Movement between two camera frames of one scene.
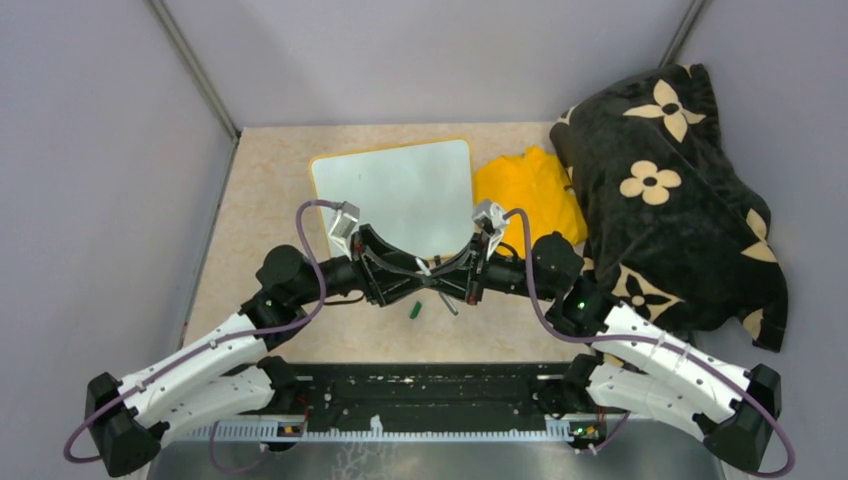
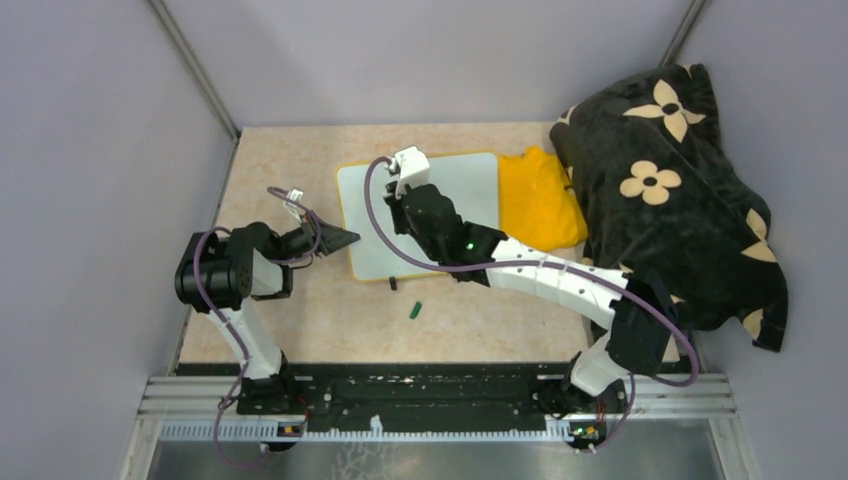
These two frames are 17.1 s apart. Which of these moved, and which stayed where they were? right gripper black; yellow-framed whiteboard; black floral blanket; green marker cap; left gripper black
Moved: yellow-framed whiteboard; right gripper black; left gripper black
Stayed: black floral blanket; green marker cap
